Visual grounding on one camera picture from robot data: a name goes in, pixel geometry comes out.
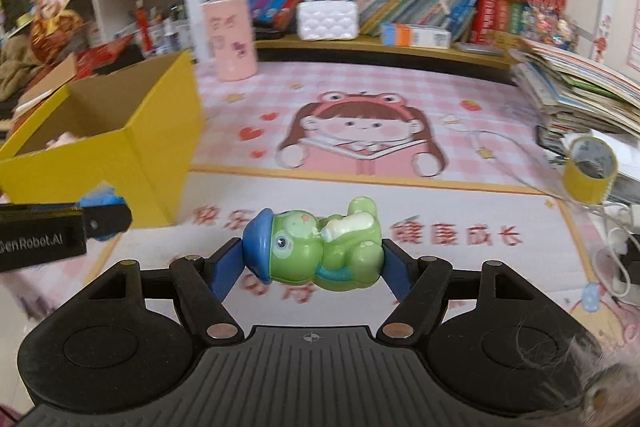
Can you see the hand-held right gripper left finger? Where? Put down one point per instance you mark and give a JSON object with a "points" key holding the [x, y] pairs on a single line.
{"points": [[227, 269]]}

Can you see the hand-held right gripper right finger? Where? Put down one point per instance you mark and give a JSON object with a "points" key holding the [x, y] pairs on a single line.
{"points": [[397, 269]]}

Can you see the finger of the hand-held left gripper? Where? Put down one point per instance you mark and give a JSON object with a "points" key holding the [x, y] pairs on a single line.
{"points": [[107, 219]]}

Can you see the blue crinkled wrapper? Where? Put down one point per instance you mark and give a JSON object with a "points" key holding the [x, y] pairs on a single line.
{"points": [[102, 198]]}

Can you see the yellow cardboard box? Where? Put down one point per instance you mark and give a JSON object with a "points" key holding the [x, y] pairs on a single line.
{"points": [[140, 167]]}

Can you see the green frog toy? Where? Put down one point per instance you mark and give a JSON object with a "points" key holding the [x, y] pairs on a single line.
{"points": [[320, 252]]}

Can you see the light pink pig plush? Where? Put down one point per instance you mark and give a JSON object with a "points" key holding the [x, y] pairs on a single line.
{"points": [[65, 138]]}

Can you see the brown cardboard sheet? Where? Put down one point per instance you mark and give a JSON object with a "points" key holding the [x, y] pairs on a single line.
{"points": [[50, 82]]}

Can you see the pink checked printed tablecloth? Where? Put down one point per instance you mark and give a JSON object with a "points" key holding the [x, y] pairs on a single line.
{"points": [[400, 117]]}

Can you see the red patterned paper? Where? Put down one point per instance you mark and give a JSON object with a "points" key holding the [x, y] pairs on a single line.
{"points": [[100, 57]]}

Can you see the black block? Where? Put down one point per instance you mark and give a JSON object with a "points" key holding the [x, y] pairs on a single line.
{"points": [[127, 57]]}

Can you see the brown fleece blanket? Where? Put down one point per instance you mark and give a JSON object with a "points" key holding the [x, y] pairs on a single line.
{"points": [[15, 57]]}

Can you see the red figurine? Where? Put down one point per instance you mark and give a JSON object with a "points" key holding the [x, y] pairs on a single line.
{"points": [[144, 32]]}

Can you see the clear spray bottle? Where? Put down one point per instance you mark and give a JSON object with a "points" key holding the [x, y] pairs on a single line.
{"points": [[168, 37]]}

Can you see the black flat device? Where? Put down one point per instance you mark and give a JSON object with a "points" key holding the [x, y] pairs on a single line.
{"points": [[550, 139]]}

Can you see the yellow tape roll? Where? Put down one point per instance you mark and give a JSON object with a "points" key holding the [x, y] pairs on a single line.
{"points": [[582, 187]]}

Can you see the pink cylinder container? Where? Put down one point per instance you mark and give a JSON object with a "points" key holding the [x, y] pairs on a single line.
{"points": [[230, 42]]}

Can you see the orange and white carton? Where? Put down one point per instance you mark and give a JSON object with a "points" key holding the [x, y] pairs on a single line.
{"points": [[410, 36]]}

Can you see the black flat case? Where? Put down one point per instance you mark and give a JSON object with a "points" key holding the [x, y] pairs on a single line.
{"points": [[272, 32]]}

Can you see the stack of worn notebooks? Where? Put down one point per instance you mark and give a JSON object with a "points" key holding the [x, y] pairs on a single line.
{"points": [[575, 92]]}

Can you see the white quilted handbag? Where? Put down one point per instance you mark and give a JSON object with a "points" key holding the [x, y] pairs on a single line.
{"points": [[327, 24]]}

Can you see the red boxed book set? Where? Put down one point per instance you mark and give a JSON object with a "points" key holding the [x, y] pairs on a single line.
{"points": [[520, 7]]}

